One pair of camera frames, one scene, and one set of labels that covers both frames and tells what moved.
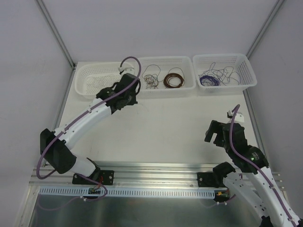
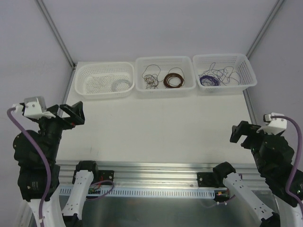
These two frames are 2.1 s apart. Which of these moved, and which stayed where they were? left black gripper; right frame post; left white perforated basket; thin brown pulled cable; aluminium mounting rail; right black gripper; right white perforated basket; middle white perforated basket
Moved: right black gripper; left black gripper
Stayed: middle white perforated basket; thin brown pulled cable; left white perforated basket; right white perforated basket; right frame post; aluminium mounting rail
